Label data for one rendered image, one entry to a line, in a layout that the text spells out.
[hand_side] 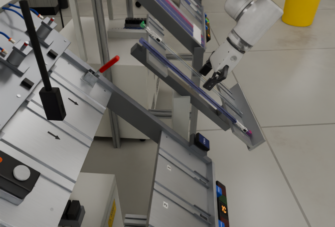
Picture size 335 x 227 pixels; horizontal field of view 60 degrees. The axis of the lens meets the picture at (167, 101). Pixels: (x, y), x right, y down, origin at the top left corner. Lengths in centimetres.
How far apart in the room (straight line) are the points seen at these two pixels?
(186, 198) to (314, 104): 198
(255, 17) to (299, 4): 309
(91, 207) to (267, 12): 78
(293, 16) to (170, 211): 356
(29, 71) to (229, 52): 58
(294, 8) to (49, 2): 312
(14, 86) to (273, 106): 214
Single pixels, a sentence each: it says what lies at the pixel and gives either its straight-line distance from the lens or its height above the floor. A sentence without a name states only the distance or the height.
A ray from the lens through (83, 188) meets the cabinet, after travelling 103.
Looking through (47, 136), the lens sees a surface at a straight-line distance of 60.
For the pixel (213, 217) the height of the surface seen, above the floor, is 73.
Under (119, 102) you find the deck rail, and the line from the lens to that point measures 79.
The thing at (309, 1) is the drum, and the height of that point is 32.
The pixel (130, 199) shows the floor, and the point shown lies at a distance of 173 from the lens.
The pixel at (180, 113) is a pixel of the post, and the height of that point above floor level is 76.
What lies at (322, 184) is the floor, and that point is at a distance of 200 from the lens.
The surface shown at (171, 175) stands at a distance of 77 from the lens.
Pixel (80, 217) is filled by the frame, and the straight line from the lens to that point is 93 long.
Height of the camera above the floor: 141
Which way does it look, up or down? 37 degrees down
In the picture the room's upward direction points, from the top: straight up
